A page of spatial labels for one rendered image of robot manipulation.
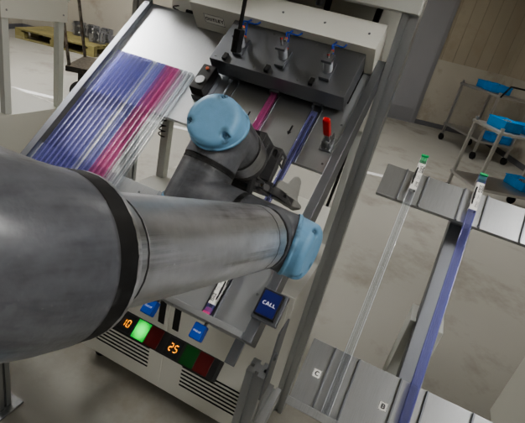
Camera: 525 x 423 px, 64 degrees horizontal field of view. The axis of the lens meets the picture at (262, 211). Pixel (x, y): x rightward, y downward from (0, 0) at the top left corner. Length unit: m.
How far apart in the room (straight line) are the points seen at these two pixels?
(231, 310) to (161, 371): 0.72
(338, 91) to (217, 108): 0.47
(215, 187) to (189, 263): 0.26
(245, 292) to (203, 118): 0.39
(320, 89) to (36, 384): 1.30
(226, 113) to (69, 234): 0.37
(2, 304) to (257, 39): 0.97
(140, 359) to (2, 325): 1.35
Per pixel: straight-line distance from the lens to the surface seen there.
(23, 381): 1.69
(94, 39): 7.63
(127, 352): 1.56
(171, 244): 0.27
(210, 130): 0.54
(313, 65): 1.02
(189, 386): 1.47
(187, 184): 0.55
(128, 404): 1.60
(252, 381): 0.89
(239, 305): 0.82
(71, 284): 0.20
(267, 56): 1.05
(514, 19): 8.41
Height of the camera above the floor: 1.26
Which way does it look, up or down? 25 degrees down
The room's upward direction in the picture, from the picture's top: 14 degrees clockwise
